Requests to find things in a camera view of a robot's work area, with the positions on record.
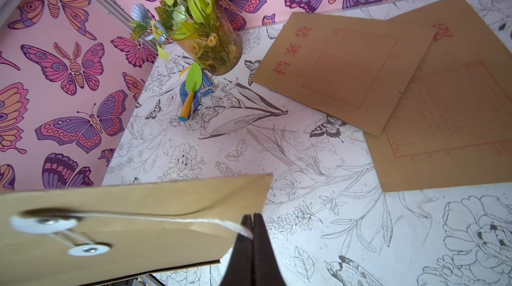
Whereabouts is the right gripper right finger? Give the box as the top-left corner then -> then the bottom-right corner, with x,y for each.
253,214 -> 285,286

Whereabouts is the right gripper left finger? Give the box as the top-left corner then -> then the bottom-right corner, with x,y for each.
220,233 -> 253,286

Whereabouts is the kraft file bag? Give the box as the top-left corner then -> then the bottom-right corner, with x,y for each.
365,0 -> 511,192
252,13 -> 435,135
1,174 -> 273,285

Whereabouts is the glass vase with plants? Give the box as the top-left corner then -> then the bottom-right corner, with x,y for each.
129,0 -> 243,77

